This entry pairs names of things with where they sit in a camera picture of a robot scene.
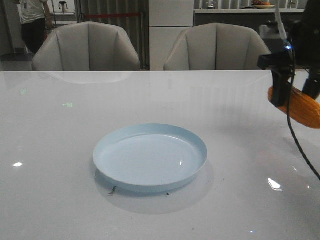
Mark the dark kitchen counter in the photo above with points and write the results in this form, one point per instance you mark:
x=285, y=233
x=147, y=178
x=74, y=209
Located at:
x=252, y=19

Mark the grey armchair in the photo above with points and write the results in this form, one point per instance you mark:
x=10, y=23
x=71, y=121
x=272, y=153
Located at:
x=87, y=46
x=216, y=47

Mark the fruit bowl on counter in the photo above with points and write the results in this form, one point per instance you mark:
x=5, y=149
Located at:
x=260, y=4

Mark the orange toy corn cob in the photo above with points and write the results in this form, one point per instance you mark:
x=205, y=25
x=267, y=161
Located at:
x=304, y=109

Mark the red barrier belt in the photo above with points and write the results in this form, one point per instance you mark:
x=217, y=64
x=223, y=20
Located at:
x=114, y=15

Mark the light blue plate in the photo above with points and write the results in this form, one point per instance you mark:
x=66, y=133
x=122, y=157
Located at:
x=150, y=158

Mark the white drawer cabinet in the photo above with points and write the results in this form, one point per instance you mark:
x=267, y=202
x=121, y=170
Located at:
x=167, y=19

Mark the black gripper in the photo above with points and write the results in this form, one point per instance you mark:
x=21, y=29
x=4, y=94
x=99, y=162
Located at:
x=301, y=48

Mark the grey left armchair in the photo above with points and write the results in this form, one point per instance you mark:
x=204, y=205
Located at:
x=87, y=46

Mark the grey right armchair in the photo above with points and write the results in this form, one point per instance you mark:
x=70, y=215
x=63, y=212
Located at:
x=216, y=47

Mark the person in white shirt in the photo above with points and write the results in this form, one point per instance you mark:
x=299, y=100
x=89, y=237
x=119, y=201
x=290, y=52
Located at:
x=35, y=16

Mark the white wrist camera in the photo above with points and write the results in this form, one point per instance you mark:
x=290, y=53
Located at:
x=273, y=30

